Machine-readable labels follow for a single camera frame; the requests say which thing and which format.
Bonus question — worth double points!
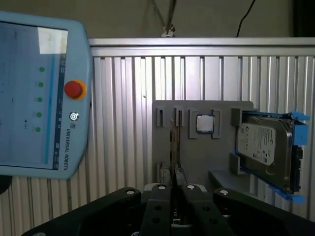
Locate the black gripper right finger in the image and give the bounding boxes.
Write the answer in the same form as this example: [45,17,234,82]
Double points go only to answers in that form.
[175,166,315,236]

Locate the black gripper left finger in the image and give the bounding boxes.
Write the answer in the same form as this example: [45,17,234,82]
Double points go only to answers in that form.
[21,169,175,236]

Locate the blue RAM stick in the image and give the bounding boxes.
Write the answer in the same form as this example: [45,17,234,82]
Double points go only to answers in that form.
[168,117,177,190]

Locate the pale blue teach pendant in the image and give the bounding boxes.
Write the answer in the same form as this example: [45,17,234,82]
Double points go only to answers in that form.
[0,11,93,181]

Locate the hard disk in blue carrier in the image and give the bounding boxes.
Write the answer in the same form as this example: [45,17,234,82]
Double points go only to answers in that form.
[230,108,310,204]

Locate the grey parts rack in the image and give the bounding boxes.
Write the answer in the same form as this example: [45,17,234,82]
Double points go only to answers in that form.
[151,99,259,197]

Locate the silver CPU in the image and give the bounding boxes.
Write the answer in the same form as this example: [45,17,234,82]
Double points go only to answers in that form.
[195,114,216,133]

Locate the thin rods with white clip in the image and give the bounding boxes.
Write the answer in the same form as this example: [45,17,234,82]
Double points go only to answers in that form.
[147,0,178,38]

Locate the thin black wall cable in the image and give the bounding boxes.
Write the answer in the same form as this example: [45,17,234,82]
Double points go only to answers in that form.
[235,0,256,38]

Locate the black frame post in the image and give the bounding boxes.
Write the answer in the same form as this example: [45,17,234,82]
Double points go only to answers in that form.
[294,0,315,37]

